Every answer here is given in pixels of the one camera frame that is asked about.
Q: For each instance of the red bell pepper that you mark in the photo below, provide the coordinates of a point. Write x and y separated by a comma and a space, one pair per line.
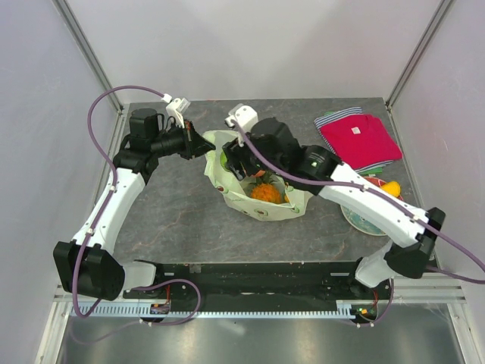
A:
376, 181

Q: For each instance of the peach fruit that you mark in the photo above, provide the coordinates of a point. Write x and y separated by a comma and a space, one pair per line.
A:
259, 173

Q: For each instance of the green round fruit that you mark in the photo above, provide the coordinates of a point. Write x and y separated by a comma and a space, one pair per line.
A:
223, 161

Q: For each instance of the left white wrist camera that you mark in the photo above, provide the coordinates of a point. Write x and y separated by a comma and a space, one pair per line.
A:
175, 108

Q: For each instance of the red folded shirt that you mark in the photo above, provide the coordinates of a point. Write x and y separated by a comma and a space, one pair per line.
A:
360, 142

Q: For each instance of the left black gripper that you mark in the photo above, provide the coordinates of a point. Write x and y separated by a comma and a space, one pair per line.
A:
194, 145

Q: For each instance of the small pineapple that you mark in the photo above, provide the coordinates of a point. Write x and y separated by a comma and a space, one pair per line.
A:
265, 189

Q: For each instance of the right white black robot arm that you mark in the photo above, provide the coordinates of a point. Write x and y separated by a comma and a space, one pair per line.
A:
270, 146

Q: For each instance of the aluminium frame post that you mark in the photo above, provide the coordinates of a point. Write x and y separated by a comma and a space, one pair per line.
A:
425, 40
67, 14

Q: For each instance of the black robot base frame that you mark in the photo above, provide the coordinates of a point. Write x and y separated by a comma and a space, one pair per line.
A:
258, 286

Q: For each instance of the left aluminium frame post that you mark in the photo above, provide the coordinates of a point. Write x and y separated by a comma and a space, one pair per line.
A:
67, 14

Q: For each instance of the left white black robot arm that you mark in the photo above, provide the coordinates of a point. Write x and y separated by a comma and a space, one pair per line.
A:
85, 264

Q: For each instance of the blue white striped shirt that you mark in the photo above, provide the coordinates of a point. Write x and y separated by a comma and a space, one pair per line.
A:
341, 115

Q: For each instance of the light blue cable duct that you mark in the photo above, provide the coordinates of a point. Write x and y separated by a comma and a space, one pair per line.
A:
159, 311

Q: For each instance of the pale green plastic bag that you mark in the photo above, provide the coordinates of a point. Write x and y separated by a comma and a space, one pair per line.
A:
236, 192

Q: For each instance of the patterned ceramic plate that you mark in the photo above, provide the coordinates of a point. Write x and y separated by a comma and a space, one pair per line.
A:
361, 224

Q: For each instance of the yellow bell pepper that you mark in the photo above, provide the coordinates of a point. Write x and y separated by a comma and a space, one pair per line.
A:
393, 188

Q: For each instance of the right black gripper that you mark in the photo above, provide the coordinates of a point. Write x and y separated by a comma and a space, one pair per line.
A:
236, 152

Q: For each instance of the right aluminium frame post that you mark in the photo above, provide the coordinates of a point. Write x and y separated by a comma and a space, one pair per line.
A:
425, 40

